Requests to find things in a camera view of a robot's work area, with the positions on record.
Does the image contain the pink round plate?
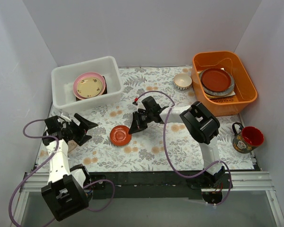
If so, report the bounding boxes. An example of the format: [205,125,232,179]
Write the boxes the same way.
[72,71,107,100]

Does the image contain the grey plate in orange bin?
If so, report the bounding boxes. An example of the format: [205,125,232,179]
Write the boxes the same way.
[199,69,235,93]

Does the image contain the clear glass floral plate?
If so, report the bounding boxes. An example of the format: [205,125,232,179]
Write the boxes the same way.
[67,140,78,153]

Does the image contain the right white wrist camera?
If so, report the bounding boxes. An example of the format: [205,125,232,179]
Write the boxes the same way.
[133,98,146,114]

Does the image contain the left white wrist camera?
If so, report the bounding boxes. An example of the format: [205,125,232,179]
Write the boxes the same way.
[60,115,71,122]

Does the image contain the small red round plate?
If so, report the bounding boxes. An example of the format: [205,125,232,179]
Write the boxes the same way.
[109,125,132,147]

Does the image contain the red black skull mug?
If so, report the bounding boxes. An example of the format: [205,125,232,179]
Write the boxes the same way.
[232,122,264,154]

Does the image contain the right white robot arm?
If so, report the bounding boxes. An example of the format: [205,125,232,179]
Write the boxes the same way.
[129,96,225,188]

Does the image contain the orange plastic bin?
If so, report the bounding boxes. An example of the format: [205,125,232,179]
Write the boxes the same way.
[191,51,257,116]

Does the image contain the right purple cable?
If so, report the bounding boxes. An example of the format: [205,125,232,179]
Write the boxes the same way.
[134,90,232,206]

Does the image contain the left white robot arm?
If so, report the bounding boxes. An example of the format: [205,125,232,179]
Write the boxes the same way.
[41,113,98,221]

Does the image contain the white ceramic bowl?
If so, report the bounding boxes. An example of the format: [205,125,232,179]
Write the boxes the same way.
[173,73,192,90]

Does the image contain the yellow plate in orange bin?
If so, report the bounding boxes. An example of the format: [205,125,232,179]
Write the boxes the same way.
[205,91,233,99]

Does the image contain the small cream floral plate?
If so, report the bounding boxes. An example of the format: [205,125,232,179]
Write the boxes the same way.
[76,77,103,98]

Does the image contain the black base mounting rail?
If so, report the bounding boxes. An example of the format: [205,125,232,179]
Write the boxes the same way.
[63,170,235,201]

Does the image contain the white plastic bin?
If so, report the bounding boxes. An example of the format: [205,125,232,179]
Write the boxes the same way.
[51,56,124,114]

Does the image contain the floral patterned table mat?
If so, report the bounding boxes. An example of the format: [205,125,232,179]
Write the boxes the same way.
[35,66,255,173]

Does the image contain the red plate in orange bin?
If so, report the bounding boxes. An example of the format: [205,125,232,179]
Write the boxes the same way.
[201,68,231,92]

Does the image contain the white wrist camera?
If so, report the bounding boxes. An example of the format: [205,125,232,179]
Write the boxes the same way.
[133,98,146,114]
[60,115,71,122]

